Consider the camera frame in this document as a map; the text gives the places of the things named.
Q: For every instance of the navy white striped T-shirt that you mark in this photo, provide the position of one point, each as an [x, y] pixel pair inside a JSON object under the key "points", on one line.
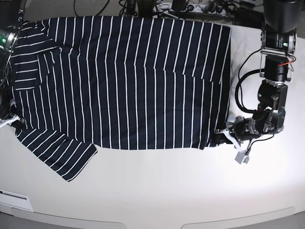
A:
{"points": [[122, 83]]}

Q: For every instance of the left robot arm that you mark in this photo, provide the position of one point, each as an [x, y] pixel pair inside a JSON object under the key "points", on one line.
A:
{"points": [[278, 39]]}

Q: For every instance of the white power strip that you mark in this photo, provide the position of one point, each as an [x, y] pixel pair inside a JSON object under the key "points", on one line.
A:
{"points": [[193, 8]]}

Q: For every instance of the black post behind table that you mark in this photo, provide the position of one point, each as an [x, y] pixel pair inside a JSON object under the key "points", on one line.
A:
{"points": [[145, 8]]}

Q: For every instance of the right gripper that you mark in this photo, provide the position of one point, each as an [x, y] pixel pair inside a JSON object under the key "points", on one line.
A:
{"points": [[9, 113]]}

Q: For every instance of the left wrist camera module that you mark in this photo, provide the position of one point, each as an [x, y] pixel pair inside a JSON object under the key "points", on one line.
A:
{"points": [[242, 157]]}

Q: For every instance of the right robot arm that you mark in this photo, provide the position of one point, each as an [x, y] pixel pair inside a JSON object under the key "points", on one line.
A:
{"points": [[11, 20]]}

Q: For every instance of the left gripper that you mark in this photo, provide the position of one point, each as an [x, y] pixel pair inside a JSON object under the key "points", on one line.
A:
{"points": [[237, 132]]}

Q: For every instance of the black box on right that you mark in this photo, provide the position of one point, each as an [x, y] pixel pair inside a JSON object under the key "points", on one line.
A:
{"points": [[248, 18]]}

